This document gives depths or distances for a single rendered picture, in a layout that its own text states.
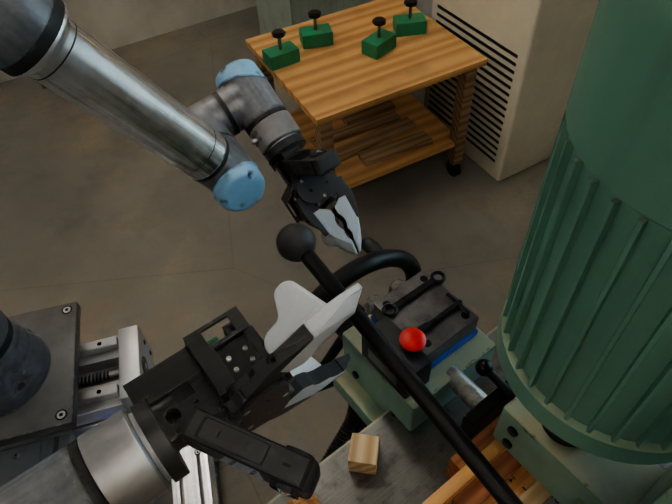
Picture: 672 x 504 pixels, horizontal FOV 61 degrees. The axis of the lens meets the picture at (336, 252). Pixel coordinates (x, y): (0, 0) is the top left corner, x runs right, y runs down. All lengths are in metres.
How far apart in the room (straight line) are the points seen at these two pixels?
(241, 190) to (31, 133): 2.28
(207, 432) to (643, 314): 0.32
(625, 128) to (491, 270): 1.80
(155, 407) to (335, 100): 1.47
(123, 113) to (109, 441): 0.39
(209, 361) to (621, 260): 0.32
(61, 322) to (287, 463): 0.64
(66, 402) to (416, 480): 0.52
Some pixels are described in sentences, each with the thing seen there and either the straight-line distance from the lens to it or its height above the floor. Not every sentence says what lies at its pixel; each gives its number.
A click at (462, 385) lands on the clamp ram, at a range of 0.70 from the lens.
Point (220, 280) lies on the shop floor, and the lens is 2.05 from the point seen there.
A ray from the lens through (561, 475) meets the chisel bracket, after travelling 0.62.
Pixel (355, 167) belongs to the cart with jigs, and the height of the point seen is 0.18.
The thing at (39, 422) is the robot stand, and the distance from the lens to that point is 0.94.
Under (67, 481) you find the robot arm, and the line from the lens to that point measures 0.48.
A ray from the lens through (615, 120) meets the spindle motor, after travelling 0.29.
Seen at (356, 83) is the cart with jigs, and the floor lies 0.53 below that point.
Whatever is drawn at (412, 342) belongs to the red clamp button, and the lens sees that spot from 0.64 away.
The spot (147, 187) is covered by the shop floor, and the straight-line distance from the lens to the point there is 2.49.
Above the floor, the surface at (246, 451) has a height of 1.14.
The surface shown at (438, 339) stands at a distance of 0.68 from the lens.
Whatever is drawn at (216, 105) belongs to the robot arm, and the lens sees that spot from 0.93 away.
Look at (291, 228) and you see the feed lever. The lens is 0.49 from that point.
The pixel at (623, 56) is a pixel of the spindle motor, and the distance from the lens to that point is 0.28.
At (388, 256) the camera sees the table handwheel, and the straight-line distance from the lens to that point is 0.83.
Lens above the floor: 1.57
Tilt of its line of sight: 49 degrees down
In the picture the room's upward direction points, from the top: 4 degrees counter-clockwise
